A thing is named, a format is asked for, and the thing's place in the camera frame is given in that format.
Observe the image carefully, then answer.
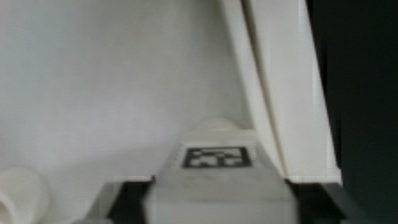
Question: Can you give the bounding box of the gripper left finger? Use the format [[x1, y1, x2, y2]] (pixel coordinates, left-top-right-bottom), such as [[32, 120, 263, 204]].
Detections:
[[73, 176, 154, 224]]

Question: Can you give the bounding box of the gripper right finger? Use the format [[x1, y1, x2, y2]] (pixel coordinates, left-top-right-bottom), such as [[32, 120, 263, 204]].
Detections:
[[286, 181, 377, 224]]

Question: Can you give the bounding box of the white table leg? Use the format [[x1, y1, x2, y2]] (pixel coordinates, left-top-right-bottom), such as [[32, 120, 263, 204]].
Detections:
[[146, 118, 298, 224]]

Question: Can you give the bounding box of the white square tabletop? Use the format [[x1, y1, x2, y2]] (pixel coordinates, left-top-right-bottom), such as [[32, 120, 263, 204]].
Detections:
[[0, 0, 341, 224]]

